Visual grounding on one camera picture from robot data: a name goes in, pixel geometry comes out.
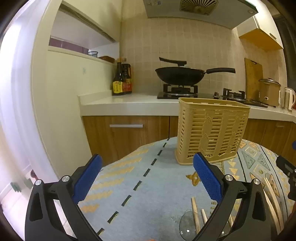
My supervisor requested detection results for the wall cabinet orange underside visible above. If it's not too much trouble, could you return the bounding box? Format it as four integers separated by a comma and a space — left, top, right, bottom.
236, 16, 284, 50

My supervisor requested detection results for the yellow label soy sauce bottle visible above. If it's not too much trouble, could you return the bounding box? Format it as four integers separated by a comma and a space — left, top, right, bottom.
112, 58, 124, 96

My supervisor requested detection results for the patterned blue tablecloth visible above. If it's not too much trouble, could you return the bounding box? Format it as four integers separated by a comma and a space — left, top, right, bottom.
77, 137, 293, 241

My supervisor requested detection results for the black glass gas stove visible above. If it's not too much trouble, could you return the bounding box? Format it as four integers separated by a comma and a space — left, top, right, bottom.
157, 84, 269, 108

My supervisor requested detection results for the white electric kettle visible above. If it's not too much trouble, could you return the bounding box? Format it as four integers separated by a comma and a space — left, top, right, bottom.
282, 88, 296, 112

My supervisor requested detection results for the black wok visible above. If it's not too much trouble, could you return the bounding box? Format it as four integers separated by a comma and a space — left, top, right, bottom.
155, 67, 236, 86

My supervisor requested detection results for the clear plastic spoon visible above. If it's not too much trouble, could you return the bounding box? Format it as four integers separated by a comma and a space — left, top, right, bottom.
179, 210, 204, 241

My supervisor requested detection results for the wooden cutting board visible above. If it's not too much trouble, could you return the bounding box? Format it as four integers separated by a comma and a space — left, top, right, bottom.
244, 58, 264, 100

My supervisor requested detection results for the glass wok lid black handle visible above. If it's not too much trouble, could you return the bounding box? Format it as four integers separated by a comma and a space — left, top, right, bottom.
159, 57, 205, 70

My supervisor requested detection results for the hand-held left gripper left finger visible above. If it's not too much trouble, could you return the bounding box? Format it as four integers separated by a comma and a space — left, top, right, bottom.
25, 153, 103, 241

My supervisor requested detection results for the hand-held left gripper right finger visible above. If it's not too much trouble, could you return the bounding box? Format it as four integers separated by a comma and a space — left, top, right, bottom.
193, 152, 278, 241

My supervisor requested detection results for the beige rice cooker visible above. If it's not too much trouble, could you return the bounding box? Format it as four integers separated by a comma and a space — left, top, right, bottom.
258, 78, 282, 107

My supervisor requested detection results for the beige plastic utensil basket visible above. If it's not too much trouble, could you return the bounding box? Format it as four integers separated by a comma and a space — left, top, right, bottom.
174, 97, 251, 165

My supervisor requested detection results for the red label sauce bottle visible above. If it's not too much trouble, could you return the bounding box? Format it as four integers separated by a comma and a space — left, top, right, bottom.
121, 58, 133, 94

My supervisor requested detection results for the white door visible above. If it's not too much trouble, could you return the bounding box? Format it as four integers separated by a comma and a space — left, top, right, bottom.
0, 21, 56, 232

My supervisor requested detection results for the grey range hood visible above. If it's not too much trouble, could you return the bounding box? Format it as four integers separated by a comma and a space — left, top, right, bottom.
143, 0, 259, 30

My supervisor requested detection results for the dark window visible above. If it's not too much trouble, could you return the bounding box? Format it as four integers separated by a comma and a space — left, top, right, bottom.
273, 9, 296, 93

